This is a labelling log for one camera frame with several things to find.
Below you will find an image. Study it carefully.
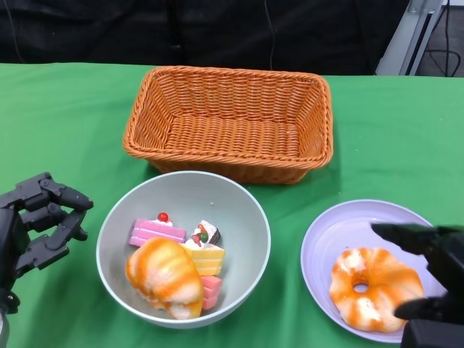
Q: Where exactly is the pink cake slice with cherry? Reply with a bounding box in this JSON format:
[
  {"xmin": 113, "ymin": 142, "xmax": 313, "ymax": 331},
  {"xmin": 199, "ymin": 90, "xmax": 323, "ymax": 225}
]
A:
[{"xmin": 130, "ymin": 212, "xmax": 188, "ymax": 247}]

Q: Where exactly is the orange wicker basket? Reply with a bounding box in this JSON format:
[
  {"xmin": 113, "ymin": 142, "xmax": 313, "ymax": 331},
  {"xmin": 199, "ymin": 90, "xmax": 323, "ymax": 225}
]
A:
[{"xmin": 122, "ymin": 65, "xmax": 334, "ymax": 186}]

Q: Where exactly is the black floor cable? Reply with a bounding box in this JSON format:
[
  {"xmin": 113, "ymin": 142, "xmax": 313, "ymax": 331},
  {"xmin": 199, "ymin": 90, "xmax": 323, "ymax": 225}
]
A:
[{"xmin": 427, "ymin": 7, "xmax": 464, "ymax": 77}]

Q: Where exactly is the oval orange striped bread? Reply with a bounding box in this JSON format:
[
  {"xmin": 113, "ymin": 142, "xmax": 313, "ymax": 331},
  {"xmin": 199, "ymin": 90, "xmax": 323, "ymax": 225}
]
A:
[{"xmin": 125, "ymin": 237, "xmax": 206, "ymax": 320}]

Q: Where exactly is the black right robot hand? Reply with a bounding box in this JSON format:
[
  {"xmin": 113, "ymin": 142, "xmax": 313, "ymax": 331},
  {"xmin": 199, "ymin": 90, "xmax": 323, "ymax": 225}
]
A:
[{"xmin": 371, "ymin": 223, "xmax": 464, "ymax": 348}]

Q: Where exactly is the green tablecloth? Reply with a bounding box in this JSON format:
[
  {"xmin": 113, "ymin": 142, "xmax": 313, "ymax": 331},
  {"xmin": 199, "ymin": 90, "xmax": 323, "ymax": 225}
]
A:
[{"xmin": 0, "ymin": 61, "xmax": 464, "ymax": 348}]

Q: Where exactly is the yellow layered cake slice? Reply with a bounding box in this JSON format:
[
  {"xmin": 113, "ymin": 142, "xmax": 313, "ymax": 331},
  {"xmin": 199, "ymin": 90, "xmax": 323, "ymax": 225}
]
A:
[{"xmin": 181, "ymin": 233, "xmax": 225, "ymax": 276}]

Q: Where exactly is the black hanging cable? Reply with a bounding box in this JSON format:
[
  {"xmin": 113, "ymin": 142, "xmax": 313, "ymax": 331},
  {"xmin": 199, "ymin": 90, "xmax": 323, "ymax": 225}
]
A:
[{"xmin": 263, "ymin": 0, "xmax": 277, "ymax": 70}]

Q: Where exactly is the black backdrop cloth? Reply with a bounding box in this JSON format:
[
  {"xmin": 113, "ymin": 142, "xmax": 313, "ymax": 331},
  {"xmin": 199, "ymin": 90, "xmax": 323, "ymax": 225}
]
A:
[{"xmin": 0, "ymin": 0, "xmax": 403, "ymax": 76}]

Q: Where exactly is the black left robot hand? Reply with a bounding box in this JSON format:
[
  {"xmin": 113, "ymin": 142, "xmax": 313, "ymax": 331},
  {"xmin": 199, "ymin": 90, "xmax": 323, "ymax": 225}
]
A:
[{"xmin": 0, "ymin": 172, "xmax": 94, "ymax": 315}]

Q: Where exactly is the grey aluminium frame post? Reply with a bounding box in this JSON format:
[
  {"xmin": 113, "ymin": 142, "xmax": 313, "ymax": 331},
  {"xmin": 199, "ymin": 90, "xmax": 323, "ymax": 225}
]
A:
[{"xmin": 375, "ymin": 0, "xmax": 450, "ymax": 76}]

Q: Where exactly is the grey-green bowl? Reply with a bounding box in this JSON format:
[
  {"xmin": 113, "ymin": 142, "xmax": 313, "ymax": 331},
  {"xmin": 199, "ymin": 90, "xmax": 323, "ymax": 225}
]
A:
[{"xmin": 96, "ymin": 170, "xmax": 272, "ymax": 330}]

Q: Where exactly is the ring-shaped orange striped bread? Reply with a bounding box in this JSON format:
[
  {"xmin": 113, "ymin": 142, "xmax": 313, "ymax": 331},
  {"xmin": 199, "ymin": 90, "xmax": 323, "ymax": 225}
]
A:
[{"xmin": 328, "ymin": 247, "xmax": 424, "ymax": 333}]

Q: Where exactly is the pale lavender plate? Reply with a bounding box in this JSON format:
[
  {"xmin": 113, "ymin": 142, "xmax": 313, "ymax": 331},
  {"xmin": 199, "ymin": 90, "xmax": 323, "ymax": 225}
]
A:
[{"xmin": 300, "ymin": 199, "xmax": 452, "ymax": 344}]

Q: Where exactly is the chocolate cake piece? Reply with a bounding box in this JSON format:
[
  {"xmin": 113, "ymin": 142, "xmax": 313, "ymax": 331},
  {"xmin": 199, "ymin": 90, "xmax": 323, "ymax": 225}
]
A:
[{"xmin": 191, "ymin": 220, "xmax": 222, "ymax": 244}]

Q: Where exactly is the small pink cake slice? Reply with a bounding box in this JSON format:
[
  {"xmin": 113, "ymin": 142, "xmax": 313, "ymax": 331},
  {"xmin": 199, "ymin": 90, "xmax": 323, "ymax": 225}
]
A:
[{"xmin": 199, "ymin": 274, "xmax": 223, "ymax": 311}]

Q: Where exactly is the black stand pole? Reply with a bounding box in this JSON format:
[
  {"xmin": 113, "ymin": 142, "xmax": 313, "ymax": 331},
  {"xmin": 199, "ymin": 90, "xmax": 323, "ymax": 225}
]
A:
[{"xmin": 169, "ymin": 0, "xmax": 183, "ymax": 66}]

